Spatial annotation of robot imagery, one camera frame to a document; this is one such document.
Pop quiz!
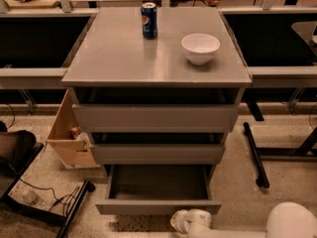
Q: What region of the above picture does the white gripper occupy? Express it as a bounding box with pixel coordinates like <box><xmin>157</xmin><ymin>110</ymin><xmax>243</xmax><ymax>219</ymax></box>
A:
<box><xmin>170</xmin><ymin>209</ymin><xmax>212</xmax><ymax>234</ymax></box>

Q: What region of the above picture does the grey bottom drawer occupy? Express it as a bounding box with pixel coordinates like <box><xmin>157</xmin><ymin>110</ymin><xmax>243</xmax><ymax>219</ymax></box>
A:
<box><xmin>96</xmin><ymin>165</ymin><xmax>221</xmax><ymax>215</ymax></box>

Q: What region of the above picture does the grey drawer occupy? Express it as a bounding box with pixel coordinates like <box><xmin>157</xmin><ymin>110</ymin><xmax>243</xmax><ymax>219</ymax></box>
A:
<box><xmin>96</xmin><ymin>165</ymin><xmax>221</xmax><ymax>215</ymax></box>
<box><xmin>91</xmin><ymin>133</ymin><xmax>225</xmax><ymax>165</ymax></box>
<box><xmin>70</xmin><ymin>86</ymin><xmax>240</xmax><ymax>133</ymax></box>

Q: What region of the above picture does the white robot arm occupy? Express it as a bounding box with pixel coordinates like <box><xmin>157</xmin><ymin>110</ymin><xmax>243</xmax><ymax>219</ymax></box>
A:
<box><xmin>170</xmin><ymin>202</ymin><xmax>317</xmax><ymax>238</ymax></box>

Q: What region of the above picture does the grey middle drawer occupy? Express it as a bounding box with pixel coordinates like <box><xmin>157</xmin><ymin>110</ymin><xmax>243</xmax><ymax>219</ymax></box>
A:
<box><xmin>91</xmin><ymin>133</ymin><xmax>225</xmax><ymax>165</ymax></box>

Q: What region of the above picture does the grey drawer cabinet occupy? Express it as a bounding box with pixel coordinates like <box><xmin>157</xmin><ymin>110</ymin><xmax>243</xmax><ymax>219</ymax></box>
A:
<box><xmin>60</xmin><ymin>6</ymin><xmax>253</xmax><ymax>190</ymax></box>

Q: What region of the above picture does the grey top drawer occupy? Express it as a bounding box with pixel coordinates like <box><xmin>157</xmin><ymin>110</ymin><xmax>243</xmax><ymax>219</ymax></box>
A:
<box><xmin>70</xmin><ymin>86</ymin><xmax>240</xmax><ymax>133</ymax></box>

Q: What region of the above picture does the black stand left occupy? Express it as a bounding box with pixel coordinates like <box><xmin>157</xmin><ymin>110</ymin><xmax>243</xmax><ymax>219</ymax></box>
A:
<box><xmin>0</xmin><ymin>142</ymin><xmax>96</xmax><ymax>238</ymax></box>

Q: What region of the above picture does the wooden side box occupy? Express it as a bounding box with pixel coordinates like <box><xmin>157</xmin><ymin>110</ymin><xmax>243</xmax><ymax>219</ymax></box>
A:
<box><xmin>47</xmin><ymin>92</ymin><xmax>98</xmax><ymax>169</ymax></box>

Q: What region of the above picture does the snack packet in box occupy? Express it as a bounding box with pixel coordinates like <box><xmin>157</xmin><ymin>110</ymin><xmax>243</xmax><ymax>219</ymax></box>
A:
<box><xmin>70</xmin><ymin>127</ymin><xmax>89</xmax><ymax>143</ymax></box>

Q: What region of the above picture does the clear plastic bottle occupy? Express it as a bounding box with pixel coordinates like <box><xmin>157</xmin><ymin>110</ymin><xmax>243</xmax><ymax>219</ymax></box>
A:
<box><xmin>23</xmin><ymin>190</ymin><xmax>47</xmax><ymax>210</ymax></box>

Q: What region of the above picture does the white ceramic bowl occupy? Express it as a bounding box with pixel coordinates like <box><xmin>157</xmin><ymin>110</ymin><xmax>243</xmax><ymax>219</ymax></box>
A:
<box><xmin>181</xmin><ymin>34</ymin><xmax>220</xmax><ymax>64</ymax></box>

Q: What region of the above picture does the brown leather bag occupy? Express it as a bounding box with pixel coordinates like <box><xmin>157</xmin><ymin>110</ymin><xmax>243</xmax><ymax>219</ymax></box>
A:
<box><xmin>0</xmin><ymin>121</ymin><xmax>36</xmax><ymax>177</ymax></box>

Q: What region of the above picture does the blue Pepsi can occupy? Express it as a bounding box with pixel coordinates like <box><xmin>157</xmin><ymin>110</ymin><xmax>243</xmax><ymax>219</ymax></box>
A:
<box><xmin>141</xmin><ymin>2</ymin><xmax>158</xmax><ymax>40</ymax></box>

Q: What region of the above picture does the black cable on floor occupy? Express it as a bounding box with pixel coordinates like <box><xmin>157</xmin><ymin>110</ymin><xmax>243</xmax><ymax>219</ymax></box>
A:
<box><xmin>18</xmin><ymin>178</ymin><xmax>82</xmax><ymax>216</ymax></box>

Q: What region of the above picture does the black table leg frame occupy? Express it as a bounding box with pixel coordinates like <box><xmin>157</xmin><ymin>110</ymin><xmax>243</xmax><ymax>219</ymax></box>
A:
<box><xmin>243</xmin><ymin>122</ymin><xmax>317</xmax><ymax>188</ymax></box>

